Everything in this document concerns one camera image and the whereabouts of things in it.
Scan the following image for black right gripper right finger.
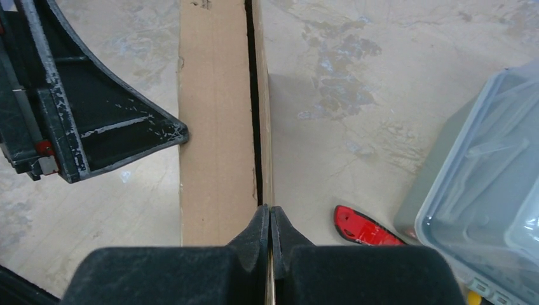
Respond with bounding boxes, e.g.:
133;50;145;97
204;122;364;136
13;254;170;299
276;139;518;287
270;207;465;304

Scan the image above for brown cardboard express box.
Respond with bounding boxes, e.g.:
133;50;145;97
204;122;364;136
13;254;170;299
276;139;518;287
177;0;275;305

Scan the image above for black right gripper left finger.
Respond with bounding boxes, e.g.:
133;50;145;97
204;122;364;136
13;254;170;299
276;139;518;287
60;205;270;304

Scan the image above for yellow black screwdriver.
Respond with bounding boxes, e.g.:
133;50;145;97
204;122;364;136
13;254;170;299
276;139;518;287
467;290;483;305

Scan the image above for red black utility knife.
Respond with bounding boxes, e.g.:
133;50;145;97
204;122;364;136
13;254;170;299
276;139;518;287
334;205;406;246

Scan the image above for clear plastic storage bin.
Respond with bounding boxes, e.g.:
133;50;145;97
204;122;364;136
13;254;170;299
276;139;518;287
393;60;538;304

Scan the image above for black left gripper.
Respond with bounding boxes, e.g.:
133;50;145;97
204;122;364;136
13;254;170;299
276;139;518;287
1;1;189;183

